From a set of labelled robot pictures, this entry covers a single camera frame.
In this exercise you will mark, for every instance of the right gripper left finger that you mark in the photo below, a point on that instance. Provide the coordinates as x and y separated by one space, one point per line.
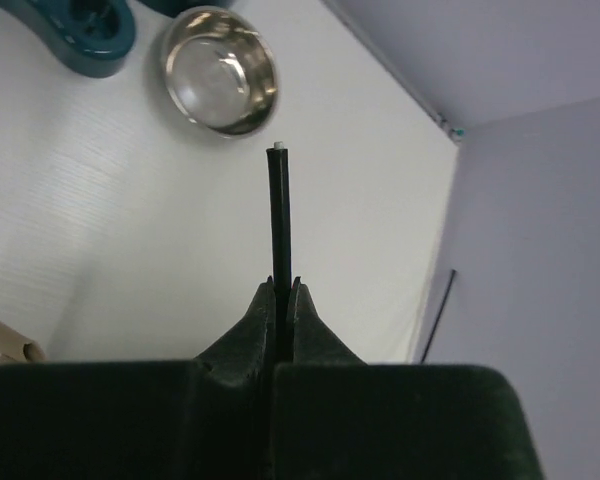
232 401

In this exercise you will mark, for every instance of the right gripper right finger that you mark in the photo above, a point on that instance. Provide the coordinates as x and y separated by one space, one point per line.
313 416

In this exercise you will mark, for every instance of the beige pet tent fabric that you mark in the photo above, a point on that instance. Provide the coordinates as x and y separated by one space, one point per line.
17 348

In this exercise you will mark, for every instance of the steel pet bowl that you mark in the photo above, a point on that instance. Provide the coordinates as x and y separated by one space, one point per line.
219 72

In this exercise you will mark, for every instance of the teal double bowl stand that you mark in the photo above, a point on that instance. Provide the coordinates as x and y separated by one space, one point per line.
90 37

